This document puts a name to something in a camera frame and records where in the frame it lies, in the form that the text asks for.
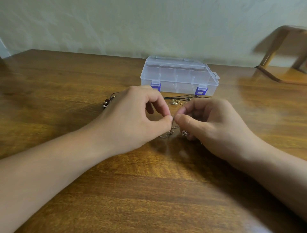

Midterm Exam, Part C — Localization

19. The person's left hand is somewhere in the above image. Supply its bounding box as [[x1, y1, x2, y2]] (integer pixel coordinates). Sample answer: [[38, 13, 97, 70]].
[[89, 85, 174, 157]]

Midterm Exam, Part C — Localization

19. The clear plastic organizer box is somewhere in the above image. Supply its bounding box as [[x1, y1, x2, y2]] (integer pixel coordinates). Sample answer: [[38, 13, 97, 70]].
[[140, 56, 221, 96]]

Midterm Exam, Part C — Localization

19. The person's right forearm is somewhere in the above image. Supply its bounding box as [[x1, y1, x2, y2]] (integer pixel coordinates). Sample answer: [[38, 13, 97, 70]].
[[242, 143, 307, 219]]

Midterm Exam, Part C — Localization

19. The person's left forearm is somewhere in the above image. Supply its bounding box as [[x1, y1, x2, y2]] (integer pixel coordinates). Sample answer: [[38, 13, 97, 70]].
[[0, 127, 113, 233]]

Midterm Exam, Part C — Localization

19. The person's right hand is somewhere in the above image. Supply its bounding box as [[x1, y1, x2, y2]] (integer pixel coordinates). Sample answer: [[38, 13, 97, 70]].
[[174, 98, 269, 170]]

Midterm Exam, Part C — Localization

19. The wooden shelf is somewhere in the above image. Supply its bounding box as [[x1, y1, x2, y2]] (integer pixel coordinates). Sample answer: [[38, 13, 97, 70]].
[[255, 25, 307, 85]]

